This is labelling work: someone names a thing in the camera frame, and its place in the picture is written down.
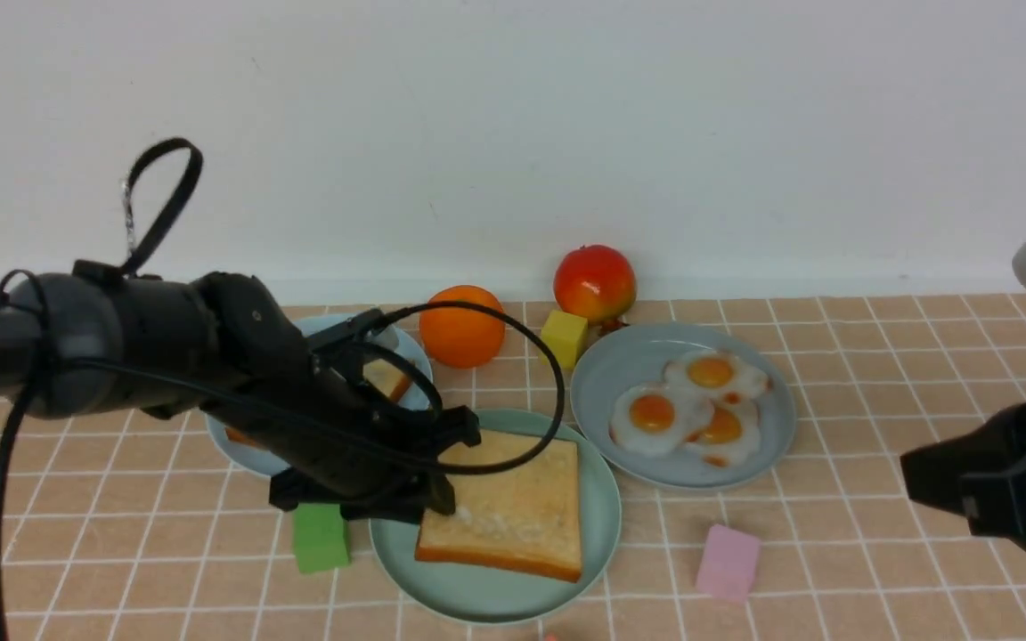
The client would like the yellow foam cube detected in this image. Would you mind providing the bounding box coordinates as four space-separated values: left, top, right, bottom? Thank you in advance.
539 309 588 370

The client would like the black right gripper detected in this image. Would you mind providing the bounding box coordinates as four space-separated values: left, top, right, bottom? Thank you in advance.
900 402 1026 552

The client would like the grey plate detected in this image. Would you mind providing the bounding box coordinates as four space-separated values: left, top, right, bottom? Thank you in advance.
571 323 798 491

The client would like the beige checked tablecloth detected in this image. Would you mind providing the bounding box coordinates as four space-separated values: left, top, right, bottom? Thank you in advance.
3 295 1026 640

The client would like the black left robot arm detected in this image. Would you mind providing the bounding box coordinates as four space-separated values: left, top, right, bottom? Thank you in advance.
0 272 481 523

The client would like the fried egg bottom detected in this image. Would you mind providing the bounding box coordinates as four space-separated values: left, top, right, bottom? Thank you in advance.
683 401 762 469

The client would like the orange fruit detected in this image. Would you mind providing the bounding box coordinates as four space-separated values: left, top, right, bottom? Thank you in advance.
419 307 506 369

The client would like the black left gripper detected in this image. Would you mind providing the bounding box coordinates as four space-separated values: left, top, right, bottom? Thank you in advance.
202 272 482 521

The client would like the light blue plate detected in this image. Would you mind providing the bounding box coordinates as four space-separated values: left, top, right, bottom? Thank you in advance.
204 312 435 478

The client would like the toast slice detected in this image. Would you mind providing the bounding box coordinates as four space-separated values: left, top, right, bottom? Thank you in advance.
415 439 583 583
224 357 412 451

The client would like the fried egg top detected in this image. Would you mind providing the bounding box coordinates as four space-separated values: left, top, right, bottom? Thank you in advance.
663 349 773 404

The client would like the green foam cube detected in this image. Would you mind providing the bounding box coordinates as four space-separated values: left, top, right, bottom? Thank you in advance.
292 504 351 575

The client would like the fried egg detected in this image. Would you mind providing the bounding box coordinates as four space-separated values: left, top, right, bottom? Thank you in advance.
609 383 715 458
683 401 762 469
663 349 773 404

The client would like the pink foam cube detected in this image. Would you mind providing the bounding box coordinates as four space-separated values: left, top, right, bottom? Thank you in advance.
695 524 761 604

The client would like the red yellow apple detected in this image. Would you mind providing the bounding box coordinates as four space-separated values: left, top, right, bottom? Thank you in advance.
553 244 638 333

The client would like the green plate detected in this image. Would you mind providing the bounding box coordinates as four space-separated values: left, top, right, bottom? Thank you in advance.
370 425 623 625

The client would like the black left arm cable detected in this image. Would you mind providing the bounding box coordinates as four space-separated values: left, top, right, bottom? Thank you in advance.
0 136 566 641

